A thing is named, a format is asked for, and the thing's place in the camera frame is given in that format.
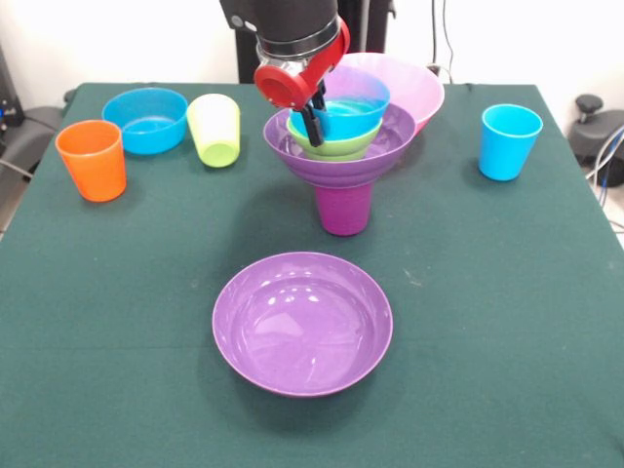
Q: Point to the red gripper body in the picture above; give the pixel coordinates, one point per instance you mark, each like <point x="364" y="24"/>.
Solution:
<point x="283" y="88"/>

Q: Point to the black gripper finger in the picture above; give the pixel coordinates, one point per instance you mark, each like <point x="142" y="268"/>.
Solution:
<point x="320" y="100"/>
<point x="312" y="129"/>

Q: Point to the blue bowl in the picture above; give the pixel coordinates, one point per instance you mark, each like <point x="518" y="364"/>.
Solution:
<point x="351" y="122"/>
<point x="146" y="131"/>

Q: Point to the green ribbed bowl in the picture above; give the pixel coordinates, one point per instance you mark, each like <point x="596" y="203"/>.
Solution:
<point x="351" y="148"/>

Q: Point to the purple bowl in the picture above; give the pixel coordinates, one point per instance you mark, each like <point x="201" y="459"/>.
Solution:
<point x="302" y="336"/>
<point x="341" y="170"/>

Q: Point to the lime green cup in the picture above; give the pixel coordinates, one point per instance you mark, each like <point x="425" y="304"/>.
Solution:
<point x="214" y="127"/>

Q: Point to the purple cup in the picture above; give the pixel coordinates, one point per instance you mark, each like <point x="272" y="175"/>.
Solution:
<point x="343" y="214"/>

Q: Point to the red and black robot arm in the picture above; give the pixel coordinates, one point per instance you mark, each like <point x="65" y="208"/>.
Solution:
<point x="292" y="24"/>

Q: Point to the large pink bowl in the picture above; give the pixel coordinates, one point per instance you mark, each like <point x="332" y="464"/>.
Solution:
<point x="419" y="83"/>

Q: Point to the blue cup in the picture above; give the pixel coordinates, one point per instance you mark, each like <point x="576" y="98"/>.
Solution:
<point x="507" y="151"/>

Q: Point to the orange cup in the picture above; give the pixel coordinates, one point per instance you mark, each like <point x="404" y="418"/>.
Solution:
<point x="95" y="173"/>

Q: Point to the grey chair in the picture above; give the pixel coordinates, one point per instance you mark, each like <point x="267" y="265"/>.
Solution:
<point x="34" y="131"/>

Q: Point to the black knob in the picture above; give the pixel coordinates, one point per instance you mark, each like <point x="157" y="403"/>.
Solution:
<point x="589" y="103"/>

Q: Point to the black equipment box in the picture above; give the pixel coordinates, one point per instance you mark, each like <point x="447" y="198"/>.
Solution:
<point x="7" y="97"/>

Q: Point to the dark grey base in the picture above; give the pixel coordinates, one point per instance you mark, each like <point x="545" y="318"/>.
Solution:
<point x="597" y="139"/>

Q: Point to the dark green tablecloth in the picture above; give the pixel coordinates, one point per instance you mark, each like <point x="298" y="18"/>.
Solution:
<point x="312" y="429"/>

